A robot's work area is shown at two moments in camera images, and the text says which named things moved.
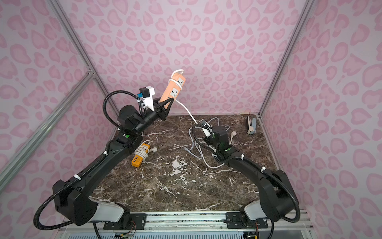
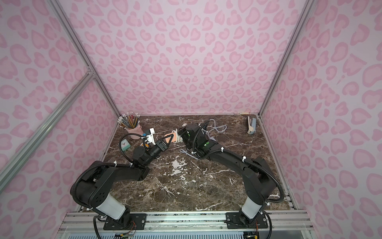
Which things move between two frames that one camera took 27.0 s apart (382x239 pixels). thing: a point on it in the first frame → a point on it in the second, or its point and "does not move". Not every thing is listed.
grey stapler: (251, 125) does not move
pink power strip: (172, 90) → (168, 139)
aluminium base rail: (192, 225) does not move
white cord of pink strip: (180, 87) → (179, 138)
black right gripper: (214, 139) → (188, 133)
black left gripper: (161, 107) → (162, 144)
